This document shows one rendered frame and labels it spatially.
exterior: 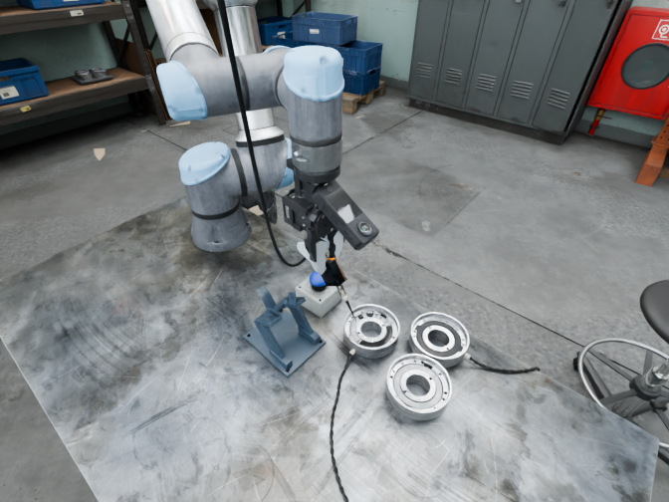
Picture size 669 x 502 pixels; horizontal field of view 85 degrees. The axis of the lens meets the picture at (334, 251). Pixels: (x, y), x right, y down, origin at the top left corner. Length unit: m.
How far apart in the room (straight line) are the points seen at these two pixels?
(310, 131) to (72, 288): 0.69
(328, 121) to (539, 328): 1.66
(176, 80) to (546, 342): 1.78
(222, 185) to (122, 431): 0.50
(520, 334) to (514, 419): 1.25
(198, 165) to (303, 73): 0.43
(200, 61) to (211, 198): 0.38
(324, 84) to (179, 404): 0.55
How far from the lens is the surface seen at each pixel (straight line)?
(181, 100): 0.56
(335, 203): 0.56
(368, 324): 0.73
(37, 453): 1.82
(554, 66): 3.76
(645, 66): 3.96
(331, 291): 0.75
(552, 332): 2.02
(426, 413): 0.63
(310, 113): 0.50
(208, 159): 0.86
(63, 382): 0.83
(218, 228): 0.92
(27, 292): 1.05
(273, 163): 0.89
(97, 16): 3.85
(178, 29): 0.65
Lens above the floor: 1.39
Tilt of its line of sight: 40 degrees down
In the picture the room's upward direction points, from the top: straight up
